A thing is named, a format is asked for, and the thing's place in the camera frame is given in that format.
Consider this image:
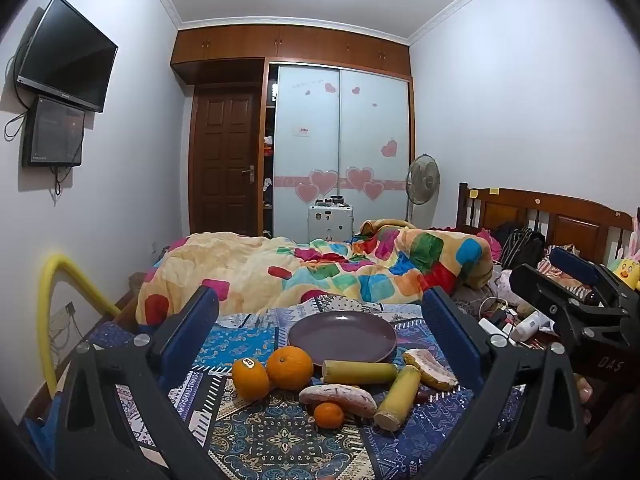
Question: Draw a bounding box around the black flat television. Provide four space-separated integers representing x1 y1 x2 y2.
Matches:
15 0 119 113

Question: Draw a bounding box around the large orange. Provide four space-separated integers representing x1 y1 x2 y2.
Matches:
266 346 314 392

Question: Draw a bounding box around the white metal case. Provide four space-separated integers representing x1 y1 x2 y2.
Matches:
306 198 355 244

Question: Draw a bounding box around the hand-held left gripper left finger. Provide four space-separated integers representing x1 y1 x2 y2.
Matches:
52 285 221 480

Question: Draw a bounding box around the wall socket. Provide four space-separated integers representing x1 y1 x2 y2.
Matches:
50 301 79 329

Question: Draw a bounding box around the sugarcane piece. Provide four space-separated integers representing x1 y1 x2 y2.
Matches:
321 359 400 386
373 364 422 432

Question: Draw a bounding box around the peeled pomelo segment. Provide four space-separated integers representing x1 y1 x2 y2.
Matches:
403 348 459 391
299 384 379 419

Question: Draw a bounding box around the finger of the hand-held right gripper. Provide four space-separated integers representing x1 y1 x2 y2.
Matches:
549 246 640 313
507 262 632 352

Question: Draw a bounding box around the colourful patchwork blanket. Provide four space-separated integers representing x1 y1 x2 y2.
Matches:
135 218 496 329

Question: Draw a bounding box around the yellow foam tube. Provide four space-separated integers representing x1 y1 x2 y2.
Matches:
39 254 124 399

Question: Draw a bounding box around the person's right hand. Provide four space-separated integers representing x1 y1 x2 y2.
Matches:
574 375 597 427

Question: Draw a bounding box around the purple round plate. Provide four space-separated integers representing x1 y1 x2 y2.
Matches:
287 311 399 365

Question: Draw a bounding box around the black backpack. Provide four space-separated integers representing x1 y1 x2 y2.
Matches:
499 227 547 272

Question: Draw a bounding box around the standing electric fan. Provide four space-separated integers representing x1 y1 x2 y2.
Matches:
403 153 442 224

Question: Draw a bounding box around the wooden bed headboard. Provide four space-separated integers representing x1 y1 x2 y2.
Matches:
456 182 636 273

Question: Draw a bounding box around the small tangerine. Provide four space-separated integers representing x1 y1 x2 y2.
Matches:
313 402 346 430

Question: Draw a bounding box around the black cable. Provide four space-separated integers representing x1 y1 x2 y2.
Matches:
4 42 33 142

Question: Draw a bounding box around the wooden overhead cabinet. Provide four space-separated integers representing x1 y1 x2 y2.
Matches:
170 25 414 87

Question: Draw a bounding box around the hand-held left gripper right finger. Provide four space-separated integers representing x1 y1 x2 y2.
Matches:
421 286 589 480

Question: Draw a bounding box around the blue patterned bed sheet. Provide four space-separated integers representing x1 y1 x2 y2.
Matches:
24 294 526 480

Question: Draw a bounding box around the brown wooden door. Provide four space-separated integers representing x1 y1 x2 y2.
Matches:
191 85 264 239

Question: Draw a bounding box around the wardrobe with heart stickers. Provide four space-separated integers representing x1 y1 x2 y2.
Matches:
264 59 416 242

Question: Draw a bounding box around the orange with sticker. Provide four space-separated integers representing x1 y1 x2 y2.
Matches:
231 357 271 402

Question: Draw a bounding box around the small black wall monitor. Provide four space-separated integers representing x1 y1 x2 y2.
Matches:
21 95 86 169

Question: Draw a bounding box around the white bottle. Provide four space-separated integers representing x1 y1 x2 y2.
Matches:
510 311 544 344

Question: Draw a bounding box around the yellow plush toy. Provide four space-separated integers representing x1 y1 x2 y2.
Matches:
606 257 640 292

